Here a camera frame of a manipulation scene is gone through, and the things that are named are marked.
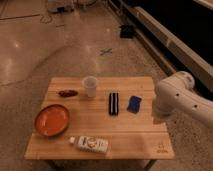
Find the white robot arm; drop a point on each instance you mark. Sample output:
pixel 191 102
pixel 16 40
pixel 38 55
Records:
pixel 175 92

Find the wooden folding table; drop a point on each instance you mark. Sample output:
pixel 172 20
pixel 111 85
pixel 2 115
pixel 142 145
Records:
pixel 130 135

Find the orange ceramic bowl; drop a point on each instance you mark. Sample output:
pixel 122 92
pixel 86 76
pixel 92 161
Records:
pixel 52 120

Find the black box on floor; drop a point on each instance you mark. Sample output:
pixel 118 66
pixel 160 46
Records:
pixel 127 31

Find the black white striped block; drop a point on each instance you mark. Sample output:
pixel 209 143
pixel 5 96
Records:
pixel 113 103

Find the white plastic bottle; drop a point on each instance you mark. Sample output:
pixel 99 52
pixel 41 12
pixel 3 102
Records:
pixel 91 144

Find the translucent plastic cup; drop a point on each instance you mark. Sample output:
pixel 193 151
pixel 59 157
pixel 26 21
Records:
pixel 90 84

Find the dark red chili pepper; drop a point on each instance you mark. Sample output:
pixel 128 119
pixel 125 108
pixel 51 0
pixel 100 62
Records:
pixel 67 93

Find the blue sponge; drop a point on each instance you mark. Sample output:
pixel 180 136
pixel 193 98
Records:
pixel 134 104

